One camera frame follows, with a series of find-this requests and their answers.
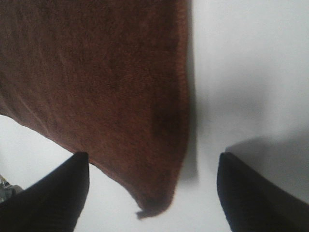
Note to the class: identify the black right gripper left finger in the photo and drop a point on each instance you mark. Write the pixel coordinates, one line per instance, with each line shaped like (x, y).
(53, 204)

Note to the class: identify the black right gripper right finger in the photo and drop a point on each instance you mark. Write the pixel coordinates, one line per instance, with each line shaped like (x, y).
(251, 203)

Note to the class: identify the brown towel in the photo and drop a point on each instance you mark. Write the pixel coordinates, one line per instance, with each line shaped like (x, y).
(106, 77)

